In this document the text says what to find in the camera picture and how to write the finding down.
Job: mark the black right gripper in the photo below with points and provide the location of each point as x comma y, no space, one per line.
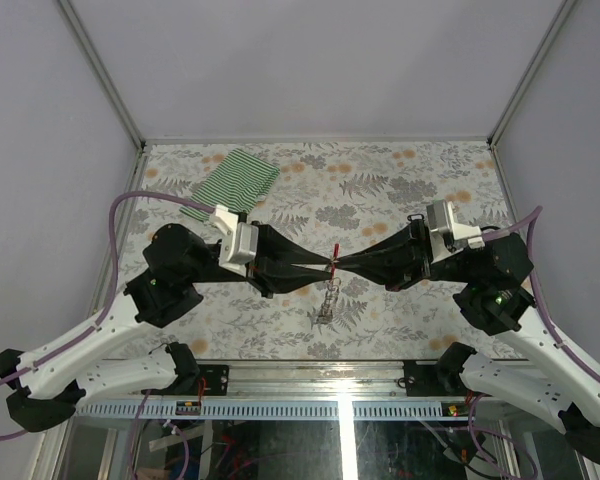
409,249

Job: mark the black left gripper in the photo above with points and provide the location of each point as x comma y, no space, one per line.
272,269

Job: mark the red handled carabiner keyring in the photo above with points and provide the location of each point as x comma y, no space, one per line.
333,261

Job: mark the silver keys bunch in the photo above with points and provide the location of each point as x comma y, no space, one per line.
326,311

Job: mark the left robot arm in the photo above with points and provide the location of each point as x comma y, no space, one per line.
51,382

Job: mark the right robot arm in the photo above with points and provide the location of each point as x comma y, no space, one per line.
492,267

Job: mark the green white striped cloth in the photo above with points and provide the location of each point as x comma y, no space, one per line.
239,182

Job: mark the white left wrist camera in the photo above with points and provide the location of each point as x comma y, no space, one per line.
235,240

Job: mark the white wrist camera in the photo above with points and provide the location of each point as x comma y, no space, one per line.
235,240
448,236

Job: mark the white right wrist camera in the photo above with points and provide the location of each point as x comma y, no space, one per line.
448,236

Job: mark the aluminium front rail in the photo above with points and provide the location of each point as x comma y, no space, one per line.
280,380

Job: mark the blue slotted cable duct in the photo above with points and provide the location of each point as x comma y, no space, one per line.
227,409

